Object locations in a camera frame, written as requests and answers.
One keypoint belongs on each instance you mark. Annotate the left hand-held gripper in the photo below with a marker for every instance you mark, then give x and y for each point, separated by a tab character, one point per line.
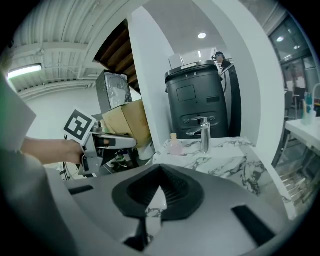
78	123

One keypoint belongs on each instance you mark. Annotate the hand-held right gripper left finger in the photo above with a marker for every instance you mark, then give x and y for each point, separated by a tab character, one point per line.
100	200

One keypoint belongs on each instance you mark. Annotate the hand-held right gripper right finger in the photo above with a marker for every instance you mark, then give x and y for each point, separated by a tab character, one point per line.
215	225

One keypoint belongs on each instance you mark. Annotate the beige cylindrical cork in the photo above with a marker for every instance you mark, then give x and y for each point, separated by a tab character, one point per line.
176	147

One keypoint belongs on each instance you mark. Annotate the person's left forearm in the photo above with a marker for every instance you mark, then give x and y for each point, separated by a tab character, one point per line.
50	150

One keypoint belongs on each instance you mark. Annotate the marble sink counter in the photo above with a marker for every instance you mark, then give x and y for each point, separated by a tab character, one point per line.
220	160

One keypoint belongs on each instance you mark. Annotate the white sink unit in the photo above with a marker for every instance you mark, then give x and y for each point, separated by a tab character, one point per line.
303	132

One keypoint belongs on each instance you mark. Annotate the black marble vanity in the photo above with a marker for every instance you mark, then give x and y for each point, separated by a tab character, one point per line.
122	162

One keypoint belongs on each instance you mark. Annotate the large cardboard box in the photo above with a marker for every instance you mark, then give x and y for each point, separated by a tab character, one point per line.
130	120

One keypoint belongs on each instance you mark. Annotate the dark grey cabinet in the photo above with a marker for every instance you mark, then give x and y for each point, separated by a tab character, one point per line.
113	90

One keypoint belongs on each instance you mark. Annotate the chrome faucet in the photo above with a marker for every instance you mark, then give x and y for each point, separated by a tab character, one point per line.
205	137

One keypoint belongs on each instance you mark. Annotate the black waste bin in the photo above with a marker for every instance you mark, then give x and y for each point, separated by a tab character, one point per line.
197	100

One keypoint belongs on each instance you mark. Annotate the wooden staircase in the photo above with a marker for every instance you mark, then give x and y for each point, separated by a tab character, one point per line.
117	52

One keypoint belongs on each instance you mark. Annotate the metal rack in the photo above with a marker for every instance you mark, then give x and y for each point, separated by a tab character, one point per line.
297	180

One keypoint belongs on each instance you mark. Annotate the white box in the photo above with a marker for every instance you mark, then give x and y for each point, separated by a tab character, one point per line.
176	61

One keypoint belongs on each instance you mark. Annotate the dark grey wheeled machine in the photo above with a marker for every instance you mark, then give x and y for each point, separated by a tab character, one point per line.
233	100

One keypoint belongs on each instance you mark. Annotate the long fluorescent ceiling light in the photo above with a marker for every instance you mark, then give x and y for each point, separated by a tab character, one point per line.
25	71

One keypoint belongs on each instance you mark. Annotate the round ceiling spotlight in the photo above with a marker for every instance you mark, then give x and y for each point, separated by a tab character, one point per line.
202	35

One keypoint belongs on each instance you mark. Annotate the white arch partition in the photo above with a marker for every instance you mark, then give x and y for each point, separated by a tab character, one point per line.
260	100

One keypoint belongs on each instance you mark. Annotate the toothbrush cup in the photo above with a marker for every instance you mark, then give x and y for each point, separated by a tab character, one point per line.
308	115

